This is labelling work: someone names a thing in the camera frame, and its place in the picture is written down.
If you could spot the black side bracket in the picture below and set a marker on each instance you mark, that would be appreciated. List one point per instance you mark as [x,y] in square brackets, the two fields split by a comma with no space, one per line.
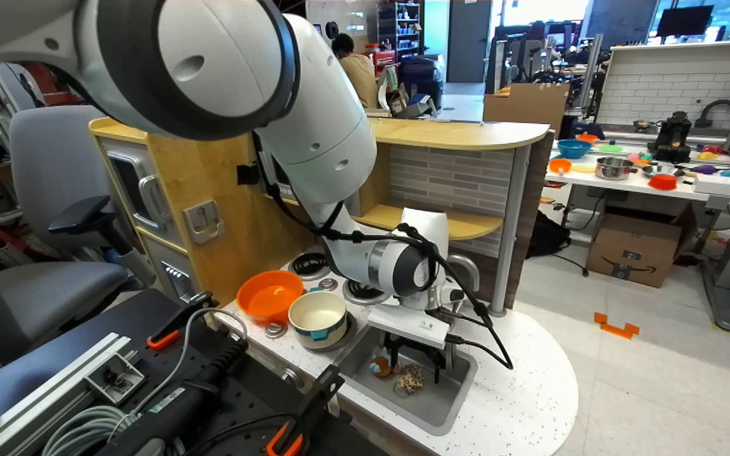
[246,177]

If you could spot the plain cardboard box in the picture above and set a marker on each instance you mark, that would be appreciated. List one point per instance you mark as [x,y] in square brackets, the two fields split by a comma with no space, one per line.
[526,106]

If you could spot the small orange bowl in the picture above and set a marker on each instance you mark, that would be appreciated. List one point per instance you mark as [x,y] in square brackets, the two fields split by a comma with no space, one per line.
[562,165]

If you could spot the white pot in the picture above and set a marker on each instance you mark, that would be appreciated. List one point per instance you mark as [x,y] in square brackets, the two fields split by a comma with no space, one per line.
[319,320]

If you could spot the printed cardboard box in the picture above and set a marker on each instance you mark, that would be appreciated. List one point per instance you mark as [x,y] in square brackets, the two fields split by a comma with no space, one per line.
[635,249]

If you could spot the dark monitor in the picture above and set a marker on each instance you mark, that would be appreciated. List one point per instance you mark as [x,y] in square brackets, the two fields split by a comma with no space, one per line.
[685,22]

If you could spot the brown toy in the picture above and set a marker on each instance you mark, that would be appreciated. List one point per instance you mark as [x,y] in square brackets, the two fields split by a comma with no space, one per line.
[409,385]

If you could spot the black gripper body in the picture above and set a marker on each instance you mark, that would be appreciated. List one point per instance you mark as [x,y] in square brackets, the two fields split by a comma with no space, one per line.
[417,348]

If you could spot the grey metal bracket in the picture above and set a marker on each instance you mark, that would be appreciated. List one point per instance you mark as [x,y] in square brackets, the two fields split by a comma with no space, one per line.
[115,381]

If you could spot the blue bowl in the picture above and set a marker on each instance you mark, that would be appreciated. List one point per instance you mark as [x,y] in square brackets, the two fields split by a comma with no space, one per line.
[575,151]

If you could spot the red bowl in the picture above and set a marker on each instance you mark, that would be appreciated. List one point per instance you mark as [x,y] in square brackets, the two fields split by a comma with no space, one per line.
[663,181]

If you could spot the white pegboard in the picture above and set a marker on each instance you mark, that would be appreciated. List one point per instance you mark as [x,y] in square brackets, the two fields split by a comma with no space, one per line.
[652,86]

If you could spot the white work table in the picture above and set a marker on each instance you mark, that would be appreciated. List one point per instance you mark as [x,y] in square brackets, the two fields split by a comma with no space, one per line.
[685,189]

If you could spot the metal pot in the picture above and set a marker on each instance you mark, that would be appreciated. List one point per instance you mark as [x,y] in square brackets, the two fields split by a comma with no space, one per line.
[611,169]

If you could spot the aluminium rail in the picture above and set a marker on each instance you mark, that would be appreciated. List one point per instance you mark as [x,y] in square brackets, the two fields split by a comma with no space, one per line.
[44,385]

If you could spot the grey toy sink basin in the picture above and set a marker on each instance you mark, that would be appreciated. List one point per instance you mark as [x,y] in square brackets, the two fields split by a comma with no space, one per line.
[444,405]

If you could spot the silver stove knob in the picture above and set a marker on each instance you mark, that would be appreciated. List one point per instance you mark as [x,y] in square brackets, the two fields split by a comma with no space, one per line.
[326,284]

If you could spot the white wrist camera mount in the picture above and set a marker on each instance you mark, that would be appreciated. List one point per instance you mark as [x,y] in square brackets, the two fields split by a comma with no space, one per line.
[407,326]

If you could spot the orange plastic bowl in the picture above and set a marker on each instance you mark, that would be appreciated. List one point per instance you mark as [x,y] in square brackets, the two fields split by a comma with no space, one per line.
[264,297]

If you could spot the wooden toy kitchen unit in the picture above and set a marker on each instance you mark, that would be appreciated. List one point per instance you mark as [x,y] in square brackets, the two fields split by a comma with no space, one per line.
[203,229]

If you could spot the silver toy oven door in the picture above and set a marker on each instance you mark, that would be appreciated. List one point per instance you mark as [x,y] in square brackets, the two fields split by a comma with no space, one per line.
[140,193]

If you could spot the black round toy burner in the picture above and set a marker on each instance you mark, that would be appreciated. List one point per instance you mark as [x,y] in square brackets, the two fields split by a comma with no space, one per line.
[311,268]
[358,296]

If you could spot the silver toy faucet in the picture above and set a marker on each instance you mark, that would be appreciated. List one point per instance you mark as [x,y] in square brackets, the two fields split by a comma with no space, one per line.
[471,274]

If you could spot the orange floor marker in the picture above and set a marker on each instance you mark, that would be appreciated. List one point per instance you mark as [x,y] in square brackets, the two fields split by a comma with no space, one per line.
[618,329]

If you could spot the black clamp bar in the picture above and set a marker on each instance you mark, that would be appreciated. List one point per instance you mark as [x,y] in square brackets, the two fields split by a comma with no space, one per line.
[183,396]

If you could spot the grey office chair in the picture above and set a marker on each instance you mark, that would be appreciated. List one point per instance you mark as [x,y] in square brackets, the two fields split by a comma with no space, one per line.
[52,187]

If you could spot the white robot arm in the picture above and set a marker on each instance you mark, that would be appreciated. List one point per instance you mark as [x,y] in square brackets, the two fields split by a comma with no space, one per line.
[315,117]

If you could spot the grey switch plate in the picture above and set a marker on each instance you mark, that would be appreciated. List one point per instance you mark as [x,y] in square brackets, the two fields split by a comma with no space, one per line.
[203,221]

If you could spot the black appliance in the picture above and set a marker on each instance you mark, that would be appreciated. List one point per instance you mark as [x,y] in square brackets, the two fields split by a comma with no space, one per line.
[672,138]

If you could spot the black bag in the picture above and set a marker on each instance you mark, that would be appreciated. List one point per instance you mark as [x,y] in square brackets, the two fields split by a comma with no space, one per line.
[549,235]

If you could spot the green plate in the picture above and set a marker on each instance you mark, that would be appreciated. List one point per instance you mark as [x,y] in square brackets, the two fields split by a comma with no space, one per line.
[610,148]

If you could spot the silver kitchen support pole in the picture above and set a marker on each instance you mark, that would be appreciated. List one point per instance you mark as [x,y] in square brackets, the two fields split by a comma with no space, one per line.
[509,229]

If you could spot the seated person tan shirt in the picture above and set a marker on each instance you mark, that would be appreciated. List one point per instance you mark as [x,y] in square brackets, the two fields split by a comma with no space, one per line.
[360,78]

